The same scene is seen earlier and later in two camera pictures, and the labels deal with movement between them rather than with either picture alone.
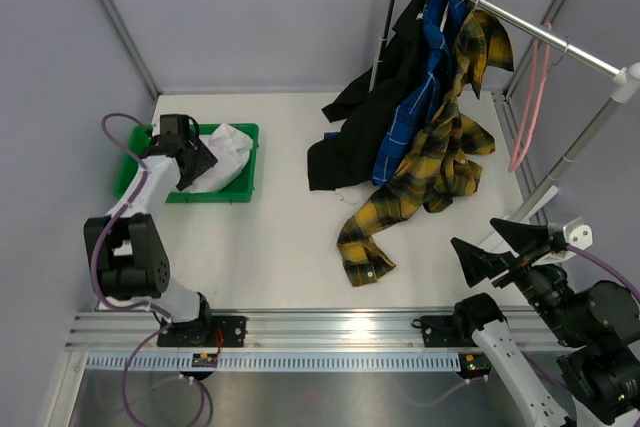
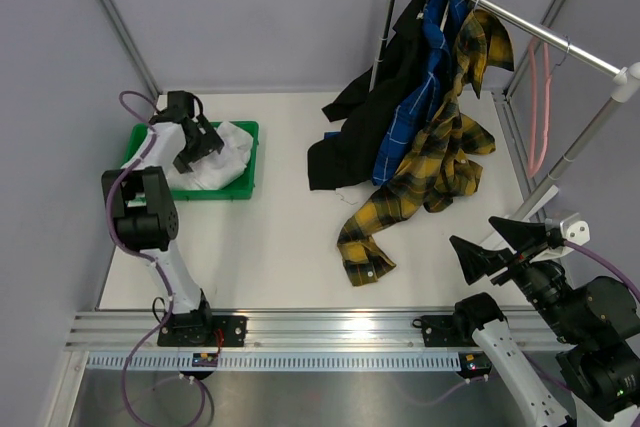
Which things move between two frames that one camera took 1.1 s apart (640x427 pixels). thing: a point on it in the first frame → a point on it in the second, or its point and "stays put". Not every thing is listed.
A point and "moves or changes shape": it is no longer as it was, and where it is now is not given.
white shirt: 231,147 stays put
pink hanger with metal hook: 537,87 moves or changes shape
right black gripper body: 544,285 stays put
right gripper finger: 480,264 stays put
